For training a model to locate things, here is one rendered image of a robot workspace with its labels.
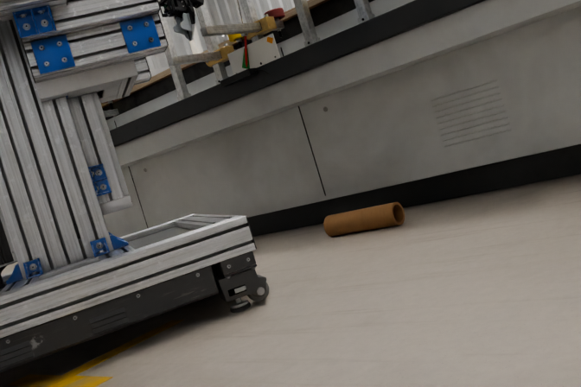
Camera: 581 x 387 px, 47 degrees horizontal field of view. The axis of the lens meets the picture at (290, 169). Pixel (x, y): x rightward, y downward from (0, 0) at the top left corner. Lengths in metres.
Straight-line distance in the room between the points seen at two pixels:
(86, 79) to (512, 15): 1.26
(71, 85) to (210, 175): 1.50
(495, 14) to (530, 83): 0.31
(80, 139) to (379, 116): 1.18
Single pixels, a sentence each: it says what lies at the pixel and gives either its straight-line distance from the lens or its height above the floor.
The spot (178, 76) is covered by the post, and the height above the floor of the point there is 0.81.
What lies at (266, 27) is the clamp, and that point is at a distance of 2.62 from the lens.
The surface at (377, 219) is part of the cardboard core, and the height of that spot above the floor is 0.04.
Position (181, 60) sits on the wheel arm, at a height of 0.81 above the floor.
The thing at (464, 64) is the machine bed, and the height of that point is 0.46.
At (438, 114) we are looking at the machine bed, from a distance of 2.51.
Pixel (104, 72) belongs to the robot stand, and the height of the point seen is 0.71.
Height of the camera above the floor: 0.36
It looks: 2 degrees down
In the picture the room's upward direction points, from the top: 17 degrees counter-clockwise
